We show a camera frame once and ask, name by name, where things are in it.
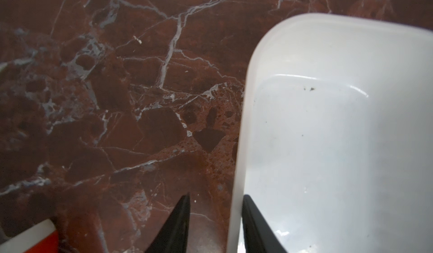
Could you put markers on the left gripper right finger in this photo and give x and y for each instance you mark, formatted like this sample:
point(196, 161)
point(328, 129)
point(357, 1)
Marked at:
point(258, 236)

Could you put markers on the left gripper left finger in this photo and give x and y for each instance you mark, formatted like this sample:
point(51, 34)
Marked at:
point(173, 236)

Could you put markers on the white plastic storage tray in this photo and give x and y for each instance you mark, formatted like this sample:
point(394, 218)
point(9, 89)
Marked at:
point(336, 139)

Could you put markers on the red flashlight with white label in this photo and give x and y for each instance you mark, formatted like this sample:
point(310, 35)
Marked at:
point(40, 238)

